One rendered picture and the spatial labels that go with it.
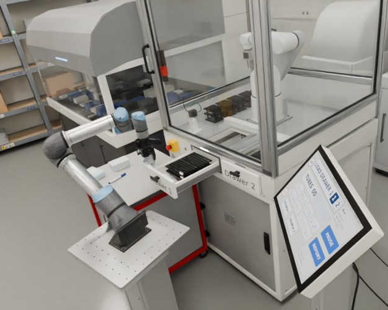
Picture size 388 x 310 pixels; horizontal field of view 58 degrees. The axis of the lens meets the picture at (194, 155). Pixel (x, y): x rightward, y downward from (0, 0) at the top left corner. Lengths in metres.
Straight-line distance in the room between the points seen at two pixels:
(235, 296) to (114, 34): 1.93
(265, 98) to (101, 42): 1.35
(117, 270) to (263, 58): 1.12
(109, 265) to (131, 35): 1.60
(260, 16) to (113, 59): 1.35
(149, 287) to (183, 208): 0.63
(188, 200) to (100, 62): 1.11
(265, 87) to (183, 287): 1.54
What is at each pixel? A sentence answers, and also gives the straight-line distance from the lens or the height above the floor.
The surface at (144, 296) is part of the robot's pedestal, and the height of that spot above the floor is 0.47.
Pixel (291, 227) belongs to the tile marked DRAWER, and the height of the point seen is 1.00.
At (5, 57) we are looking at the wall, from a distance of 5.93.
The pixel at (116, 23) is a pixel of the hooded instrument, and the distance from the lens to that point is 2.60.
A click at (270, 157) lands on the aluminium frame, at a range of 1.69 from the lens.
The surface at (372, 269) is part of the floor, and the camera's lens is 2.67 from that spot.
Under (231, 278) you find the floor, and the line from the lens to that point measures 2.56.
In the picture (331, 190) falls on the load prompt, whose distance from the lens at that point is 1.28.
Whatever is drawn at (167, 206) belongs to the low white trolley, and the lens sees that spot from 2.25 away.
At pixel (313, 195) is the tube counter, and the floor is 1.11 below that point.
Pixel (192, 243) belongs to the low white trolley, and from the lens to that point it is 2.53.
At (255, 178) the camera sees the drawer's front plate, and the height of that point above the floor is 0.92.
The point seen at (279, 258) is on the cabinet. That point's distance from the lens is 2.09.
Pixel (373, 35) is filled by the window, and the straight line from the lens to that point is 2.22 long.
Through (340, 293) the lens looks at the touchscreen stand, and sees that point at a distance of 1.52.
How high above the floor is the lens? 1.88
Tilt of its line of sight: 27 degrees down
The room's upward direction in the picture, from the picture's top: 10 degrees counter-clockwise
